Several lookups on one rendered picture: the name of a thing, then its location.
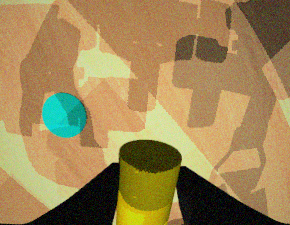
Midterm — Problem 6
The yellow cylinder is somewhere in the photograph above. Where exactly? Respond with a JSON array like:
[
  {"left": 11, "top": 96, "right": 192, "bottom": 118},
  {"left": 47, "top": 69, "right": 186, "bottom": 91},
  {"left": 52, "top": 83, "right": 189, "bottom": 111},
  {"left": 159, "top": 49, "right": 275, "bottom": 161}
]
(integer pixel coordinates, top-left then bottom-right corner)
[{"left": 116, "top": 140, "right": 182, "bottom": 225}]

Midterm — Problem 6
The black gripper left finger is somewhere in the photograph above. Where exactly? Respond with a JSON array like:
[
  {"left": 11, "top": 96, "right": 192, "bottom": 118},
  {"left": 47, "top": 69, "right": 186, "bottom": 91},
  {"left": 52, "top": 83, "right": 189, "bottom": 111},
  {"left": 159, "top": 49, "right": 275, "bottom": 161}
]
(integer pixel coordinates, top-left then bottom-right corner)
[{"left": 20, "top": 162, "right": 121, "bottom": 225}]

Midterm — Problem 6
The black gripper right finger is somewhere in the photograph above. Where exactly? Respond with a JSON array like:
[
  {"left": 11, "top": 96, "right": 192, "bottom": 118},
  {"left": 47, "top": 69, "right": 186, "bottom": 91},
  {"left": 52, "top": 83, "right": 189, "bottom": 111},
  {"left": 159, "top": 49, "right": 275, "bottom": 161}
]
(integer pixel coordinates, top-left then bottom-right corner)
[{"left": 177, "top": 165, "right": 290, "bottom": 225}]

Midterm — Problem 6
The cyan circle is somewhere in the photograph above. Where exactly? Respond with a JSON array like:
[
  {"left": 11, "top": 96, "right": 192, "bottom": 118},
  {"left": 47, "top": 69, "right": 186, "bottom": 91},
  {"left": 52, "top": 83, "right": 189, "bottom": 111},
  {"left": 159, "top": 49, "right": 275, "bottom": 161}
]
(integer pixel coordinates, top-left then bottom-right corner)
[{"left": 43, "top": 93, "right": 87, "bottom": 137}]

